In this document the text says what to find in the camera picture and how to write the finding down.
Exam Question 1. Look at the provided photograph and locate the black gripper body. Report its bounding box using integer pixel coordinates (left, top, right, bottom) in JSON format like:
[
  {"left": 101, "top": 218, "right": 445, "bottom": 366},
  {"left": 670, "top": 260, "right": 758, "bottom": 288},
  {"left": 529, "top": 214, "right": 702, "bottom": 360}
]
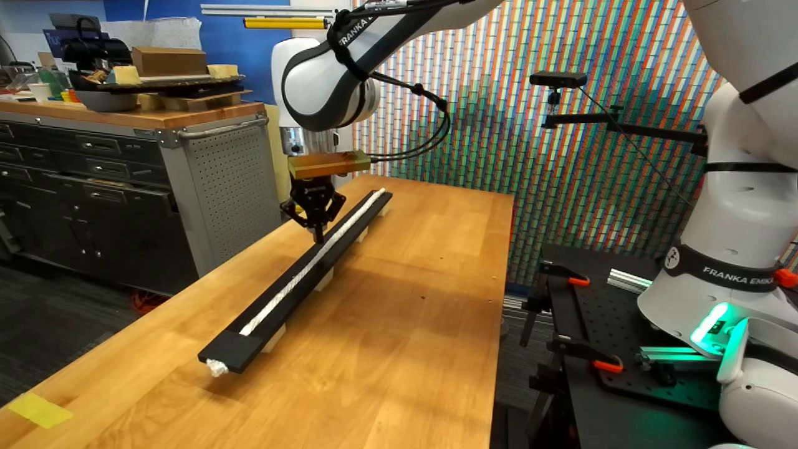
[{"left": 279, "top": 174, "right": 349, "bottom": 228}]

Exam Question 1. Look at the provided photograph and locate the white rope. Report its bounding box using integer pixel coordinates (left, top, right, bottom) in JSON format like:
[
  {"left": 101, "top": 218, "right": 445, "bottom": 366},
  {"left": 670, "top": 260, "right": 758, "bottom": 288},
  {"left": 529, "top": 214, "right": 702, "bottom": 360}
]
[{"left": 204, "top": 187, "right": 393, "bottom": 382}]

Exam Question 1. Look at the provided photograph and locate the grey perforated metal cabinet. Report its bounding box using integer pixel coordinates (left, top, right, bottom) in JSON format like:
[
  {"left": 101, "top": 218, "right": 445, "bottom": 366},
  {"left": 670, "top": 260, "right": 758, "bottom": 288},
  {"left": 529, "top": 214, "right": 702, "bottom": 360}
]
[{"left": 0, "top": 97, "right": 285, "bottom": 299}]

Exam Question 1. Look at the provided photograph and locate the wooden beam under tray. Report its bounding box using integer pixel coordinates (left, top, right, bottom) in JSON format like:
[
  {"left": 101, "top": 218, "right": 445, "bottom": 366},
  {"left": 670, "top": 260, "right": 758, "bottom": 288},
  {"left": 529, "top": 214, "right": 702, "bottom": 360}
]
[{"left": 161, "top": 87, "right": 252, "bottom": 115}]

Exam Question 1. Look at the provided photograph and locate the yellow foam block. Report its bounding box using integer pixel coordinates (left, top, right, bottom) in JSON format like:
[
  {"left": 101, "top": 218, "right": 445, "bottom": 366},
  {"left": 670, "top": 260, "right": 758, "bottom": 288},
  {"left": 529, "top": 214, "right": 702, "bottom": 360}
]
[
  {"left": 110, "top": 66, "right": 143, "bottom": 89},
  {"left": 208, "top": 63, "right": 246, "bottom": 83}
]

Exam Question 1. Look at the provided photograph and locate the yellow horizontal bar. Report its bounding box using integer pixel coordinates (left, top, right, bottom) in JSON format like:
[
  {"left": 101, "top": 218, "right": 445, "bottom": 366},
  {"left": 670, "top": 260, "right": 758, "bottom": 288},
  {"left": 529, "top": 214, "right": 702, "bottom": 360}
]
[{"left": 242, "top": 14, "right": 330, "bottom": 33}]

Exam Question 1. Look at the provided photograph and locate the black tray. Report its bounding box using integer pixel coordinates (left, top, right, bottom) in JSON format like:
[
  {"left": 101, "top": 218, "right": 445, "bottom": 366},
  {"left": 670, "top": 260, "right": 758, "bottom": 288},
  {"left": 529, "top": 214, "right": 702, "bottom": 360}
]
[{"left": 70, "top": 72, "right": 256, "bottom": 115}]

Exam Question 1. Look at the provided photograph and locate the white horizontal bar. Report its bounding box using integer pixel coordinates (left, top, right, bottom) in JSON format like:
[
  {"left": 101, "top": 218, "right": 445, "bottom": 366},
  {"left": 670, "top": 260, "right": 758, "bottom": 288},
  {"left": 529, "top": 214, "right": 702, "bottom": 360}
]
[{"left": 197, "top": 2, "right": 340, "bottom": 19}]

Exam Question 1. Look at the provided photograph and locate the brown cardboard box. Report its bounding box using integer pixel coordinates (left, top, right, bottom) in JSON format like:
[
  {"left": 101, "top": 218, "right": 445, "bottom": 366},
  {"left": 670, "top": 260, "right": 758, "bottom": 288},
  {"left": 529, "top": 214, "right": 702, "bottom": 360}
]
[{"left": 131, "top": 44, "right": 211, "bottom": 79}]

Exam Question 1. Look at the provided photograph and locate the green plastic item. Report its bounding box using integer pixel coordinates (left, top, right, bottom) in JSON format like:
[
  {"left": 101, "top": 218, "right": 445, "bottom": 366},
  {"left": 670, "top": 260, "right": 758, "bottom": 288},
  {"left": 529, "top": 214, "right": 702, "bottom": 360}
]
[{"left": 35, "top": 69, "right": 75, "bottom": 104}]

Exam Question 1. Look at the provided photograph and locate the black perforated breadboard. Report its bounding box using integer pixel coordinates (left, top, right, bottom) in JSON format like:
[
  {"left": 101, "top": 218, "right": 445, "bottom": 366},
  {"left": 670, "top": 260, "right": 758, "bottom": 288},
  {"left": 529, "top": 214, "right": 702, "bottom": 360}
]
[{"left": 537, "top": 245, "right": 798, "bottom": 449}]

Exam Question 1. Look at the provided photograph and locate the aluminium extrusion bar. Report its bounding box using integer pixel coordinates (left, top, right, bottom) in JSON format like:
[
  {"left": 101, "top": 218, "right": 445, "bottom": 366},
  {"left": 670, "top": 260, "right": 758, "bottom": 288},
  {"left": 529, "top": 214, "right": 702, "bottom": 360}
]
[
  {"left": 607, "top": 266, "right": 660, "bottom": 295},
  {"left": 640, "top": 342, "right": 719, "bottom": 366}
]

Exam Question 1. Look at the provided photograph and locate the yellow tape piece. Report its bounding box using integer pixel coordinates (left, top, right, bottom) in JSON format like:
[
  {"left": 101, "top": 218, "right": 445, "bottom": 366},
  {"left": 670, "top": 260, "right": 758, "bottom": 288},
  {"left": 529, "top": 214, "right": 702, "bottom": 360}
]
[{"left": 9, "top": 391, "right": 75, "bottom": 431}]

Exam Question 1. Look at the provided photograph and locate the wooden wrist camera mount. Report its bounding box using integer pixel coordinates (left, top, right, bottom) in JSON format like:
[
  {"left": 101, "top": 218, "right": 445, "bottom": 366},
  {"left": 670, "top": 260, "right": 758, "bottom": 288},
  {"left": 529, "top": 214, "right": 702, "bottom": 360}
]
[{"left": 285, "top": 150, "right": 375, "bottom": 183}]

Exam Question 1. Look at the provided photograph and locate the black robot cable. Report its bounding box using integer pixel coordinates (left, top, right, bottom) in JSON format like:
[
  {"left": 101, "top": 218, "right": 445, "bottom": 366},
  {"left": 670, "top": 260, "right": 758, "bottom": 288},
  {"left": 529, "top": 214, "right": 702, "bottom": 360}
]
[{"left": 365, "top": 69, "right": 454, "bottom": 165}]

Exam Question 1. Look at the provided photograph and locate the orange-handled black clamp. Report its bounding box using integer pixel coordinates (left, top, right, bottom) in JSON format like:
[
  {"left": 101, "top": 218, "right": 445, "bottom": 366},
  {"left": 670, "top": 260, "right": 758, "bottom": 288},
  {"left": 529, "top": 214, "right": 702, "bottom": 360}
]
[
  {"left": 551, "top": 333, "right": 630, "bottom": 379},
  {"left": 774, "top": 261, "right": 798, "bottom": 295},
  {"left": 519, "top": 256, "right": 595, "bottom": 349}
]

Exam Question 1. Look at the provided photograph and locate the black camera on stand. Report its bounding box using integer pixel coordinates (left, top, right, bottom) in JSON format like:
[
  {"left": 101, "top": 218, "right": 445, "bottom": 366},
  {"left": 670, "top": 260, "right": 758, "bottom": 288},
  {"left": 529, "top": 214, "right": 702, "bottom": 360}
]
[{"left": 526, "top": 69, "right": 709, "bottom": 145}]

